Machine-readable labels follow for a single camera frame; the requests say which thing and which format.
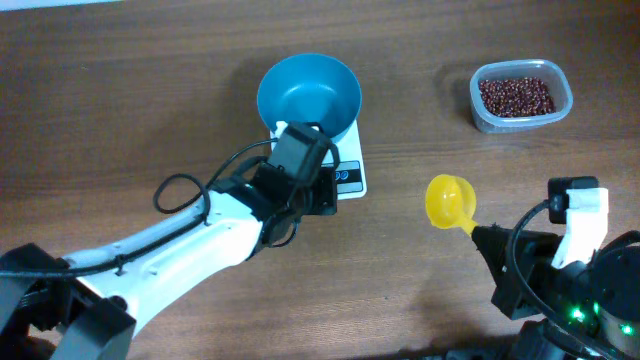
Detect yellow measuring scoop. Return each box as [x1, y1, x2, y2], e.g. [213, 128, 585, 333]
[425, 174, 478, 237]

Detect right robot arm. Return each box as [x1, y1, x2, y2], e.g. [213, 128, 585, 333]
[471, 226, 639, 359]

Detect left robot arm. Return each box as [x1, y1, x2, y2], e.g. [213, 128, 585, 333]
[1, 123, 340, 359]

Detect white digital kitchen scale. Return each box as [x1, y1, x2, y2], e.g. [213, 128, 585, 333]
[269, 118, 368, 201]

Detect blue plastic bowl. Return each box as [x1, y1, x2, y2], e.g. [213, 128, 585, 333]
[256, 53, 363, 142]

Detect clear plastic container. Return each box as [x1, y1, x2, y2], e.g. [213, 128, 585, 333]
[469, 59, 573, 134]

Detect red beans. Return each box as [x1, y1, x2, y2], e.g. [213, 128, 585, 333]
[479, 77, 556, 118]

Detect black right camera cable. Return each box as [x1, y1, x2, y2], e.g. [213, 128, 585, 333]
[503, 198, 626, 360]

